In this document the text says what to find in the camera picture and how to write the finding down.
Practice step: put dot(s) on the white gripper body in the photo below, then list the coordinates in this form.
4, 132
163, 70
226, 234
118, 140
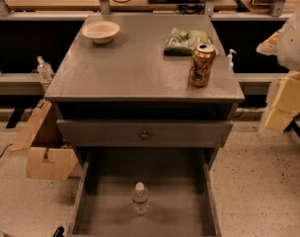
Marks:
294, 41

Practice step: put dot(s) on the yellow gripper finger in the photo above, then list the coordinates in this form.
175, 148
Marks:
278, 120
269, 46

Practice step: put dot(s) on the clear plastic water bottle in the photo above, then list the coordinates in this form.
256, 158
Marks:
140, 196

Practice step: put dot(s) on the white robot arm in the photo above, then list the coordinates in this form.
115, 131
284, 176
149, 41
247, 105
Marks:
288, 54

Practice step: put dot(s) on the white pump dispenser bottle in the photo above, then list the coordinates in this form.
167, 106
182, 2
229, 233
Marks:
232, 52

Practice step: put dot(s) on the open grey middle drawer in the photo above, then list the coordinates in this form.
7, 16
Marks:
180, 200

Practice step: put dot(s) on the grey drawer cabinet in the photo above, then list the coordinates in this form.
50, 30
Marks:
130, 78

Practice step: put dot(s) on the grey top drawer with knob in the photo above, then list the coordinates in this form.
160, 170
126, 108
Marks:
145, 133

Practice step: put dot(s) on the clear bottle on left shelf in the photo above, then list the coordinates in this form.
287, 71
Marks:
44, 70

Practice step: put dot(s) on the black stand leg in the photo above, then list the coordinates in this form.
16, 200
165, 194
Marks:
295, 127

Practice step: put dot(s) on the gold soda can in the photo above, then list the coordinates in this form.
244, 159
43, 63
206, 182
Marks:
201, 64

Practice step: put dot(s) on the green chip bag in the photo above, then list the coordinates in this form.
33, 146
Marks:
183, 43

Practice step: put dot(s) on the white ceramic bowl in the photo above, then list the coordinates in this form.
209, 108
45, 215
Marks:
100, 31

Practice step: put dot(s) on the cardboard box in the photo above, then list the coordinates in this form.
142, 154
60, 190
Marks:
49, 156

